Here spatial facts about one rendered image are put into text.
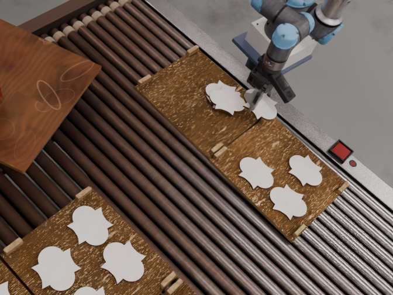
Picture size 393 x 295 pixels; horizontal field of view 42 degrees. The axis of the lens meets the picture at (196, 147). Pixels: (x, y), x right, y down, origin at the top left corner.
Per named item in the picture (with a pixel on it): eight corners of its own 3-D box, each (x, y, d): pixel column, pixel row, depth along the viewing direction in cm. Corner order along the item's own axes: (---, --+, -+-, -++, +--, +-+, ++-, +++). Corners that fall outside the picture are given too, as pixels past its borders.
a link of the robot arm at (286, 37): (306, 30, 161) (292, 43, 157) (293, 54, 170) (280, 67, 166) (285, 16, 163) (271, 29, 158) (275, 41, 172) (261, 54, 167)
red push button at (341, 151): (337, 143, 204) (339, 141, 203) (350, 153, 203) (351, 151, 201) (330, 151, 201) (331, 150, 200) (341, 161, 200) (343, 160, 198)
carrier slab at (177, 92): (196, 50, 215) (196, 47, 213) (268, 113, 204) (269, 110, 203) (134, 88, 197) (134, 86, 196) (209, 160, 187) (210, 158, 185)
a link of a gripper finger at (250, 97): (240, 103, 187) (252, 83, 183) (251, 113, 186) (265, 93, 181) (235, 105, 185) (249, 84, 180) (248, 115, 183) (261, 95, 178)
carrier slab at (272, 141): (268, 115, 204) (269, 113, 203) (347, 187, 193) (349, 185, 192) (208, 161, 186) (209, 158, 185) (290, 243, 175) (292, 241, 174)
